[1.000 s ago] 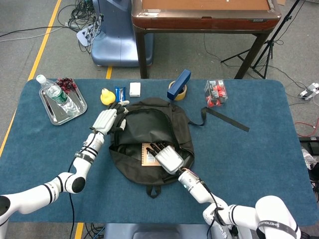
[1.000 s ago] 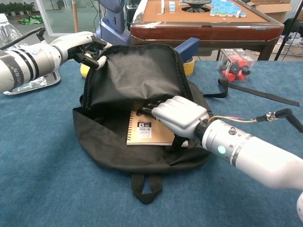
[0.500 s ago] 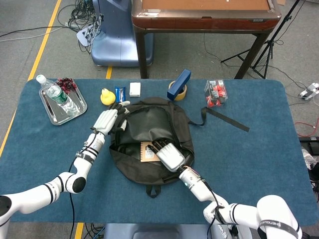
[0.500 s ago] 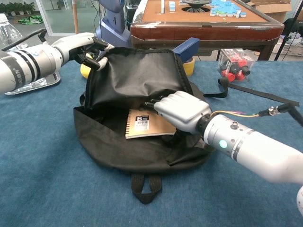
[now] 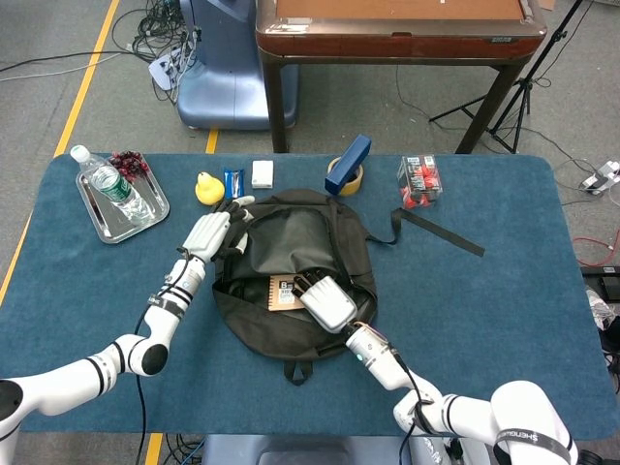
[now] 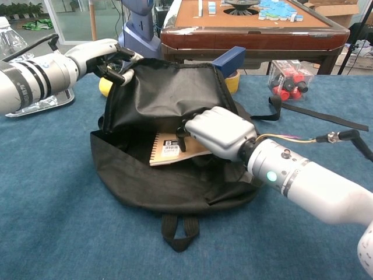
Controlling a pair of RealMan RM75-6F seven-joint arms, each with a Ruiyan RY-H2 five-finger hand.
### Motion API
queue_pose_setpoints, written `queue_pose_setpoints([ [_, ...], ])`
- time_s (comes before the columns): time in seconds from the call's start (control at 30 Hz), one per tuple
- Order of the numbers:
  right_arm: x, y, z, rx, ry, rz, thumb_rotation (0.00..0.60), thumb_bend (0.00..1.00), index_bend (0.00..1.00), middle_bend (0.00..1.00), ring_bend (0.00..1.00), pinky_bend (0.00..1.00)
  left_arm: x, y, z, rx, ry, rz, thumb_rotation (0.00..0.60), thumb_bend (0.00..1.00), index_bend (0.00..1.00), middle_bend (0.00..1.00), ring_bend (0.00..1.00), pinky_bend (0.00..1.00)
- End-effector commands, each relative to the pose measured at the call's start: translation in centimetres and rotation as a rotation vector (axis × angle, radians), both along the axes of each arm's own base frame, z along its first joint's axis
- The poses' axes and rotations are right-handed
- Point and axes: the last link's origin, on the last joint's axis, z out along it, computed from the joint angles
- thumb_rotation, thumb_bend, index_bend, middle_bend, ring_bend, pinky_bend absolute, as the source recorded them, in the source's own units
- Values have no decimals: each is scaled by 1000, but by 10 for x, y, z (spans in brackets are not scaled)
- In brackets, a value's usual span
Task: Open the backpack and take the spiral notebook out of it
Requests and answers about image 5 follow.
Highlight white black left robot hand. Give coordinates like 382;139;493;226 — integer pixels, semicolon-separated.
181;195;256;265

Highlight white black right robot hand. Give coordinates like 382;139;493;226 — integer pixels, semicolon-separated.
290;269;359;335

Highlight brown spiral notebook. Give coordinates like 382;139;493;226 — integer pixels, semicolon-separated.
267;274;304;313

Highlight black fabric backpack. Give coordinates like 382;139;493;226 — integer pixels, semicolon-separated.
211;188;486;387

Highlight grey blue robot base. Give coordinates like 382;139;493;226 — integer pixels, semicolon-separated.
201;434;491;465

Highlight yellow pear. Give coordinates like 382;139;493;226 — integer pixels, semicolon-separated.
195;170;226;206

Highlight blue snack packet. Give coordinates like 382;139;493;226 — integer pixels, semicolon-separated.
222;167;246;202

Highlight small white box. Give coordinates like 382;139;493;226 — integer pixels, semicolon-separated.
251;160;275;191

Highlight silver metal tray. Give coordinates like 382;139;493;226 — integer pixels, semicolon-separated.
76;162;171;245

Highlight bunch of red grapes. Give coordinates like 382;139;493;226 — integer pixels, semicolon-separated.
108;150;150;184

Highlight clear plastic water bottle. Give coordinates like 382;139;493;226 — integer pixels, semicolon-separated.
69;143;152;227

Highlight yellow tape roll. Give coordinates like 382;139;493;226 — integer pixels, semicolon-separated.
326;156;365;198

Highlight dark blue rectangular box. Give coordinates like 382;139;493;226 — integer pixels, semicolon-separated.
324;134;373;197

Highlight clear box with red items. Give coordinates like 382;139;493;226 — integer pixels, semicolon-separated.
396;154;445;210

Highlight blue grey machine base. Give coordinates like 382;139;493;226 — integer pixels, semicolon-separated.
175;0;300;131

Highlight blue felt table mat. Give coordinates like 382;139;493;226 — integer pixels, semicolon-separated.
0;153;611;441

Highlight white power strip with plugs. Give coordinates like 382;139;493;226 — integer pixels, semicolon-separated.
147;51;189;91

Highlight brown wooden table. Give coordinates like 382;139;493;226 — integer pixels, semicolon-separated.
255;0;548;155

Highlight black flat device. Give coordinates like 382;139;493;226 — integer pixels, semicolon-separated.
579;264;620;304

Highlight black tripod stand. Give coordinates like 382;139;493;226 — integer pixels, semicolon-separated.
428;0;587;155

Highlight black blue floor cables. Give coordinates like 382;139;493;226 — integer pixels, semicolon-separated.
164;433;203;465

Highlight black tangled cable bundle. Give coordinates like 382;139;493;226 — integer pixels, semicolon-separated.
111;0;201;104

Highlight red cable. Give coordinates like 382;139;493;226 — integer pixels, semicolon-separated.
573;235;620;267

